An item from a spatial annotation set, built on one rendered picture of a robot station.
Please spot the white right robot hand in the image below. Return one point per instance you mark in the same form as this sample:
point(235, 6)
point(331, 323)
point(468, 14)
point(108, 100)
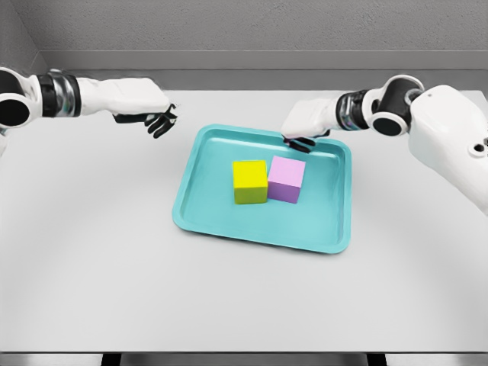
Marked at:
point(303, 121)

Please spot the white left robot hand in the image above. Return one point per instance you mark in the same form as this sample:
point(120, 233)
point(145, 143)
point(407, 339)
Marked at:
point(141, 95)

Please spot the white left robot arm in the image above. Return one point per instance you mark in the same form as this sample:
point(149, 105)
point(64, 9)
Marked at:
point(45, 97)

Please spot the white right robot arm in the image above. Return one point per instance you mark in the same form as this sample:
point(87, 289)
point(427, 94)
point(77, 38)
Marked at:
point(431, 122)

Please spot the pink purple cube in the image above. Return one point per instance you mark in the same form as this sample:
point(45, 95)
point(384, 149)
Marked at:
point(286, 179)

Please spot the yellow cube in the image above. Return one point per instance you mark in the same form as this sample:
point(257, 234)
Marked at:
point(249, 182)

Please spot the teal rectangular tray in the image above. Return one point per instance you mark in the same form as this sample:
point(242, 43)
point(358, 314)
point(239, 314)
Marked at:
point(244, 221)

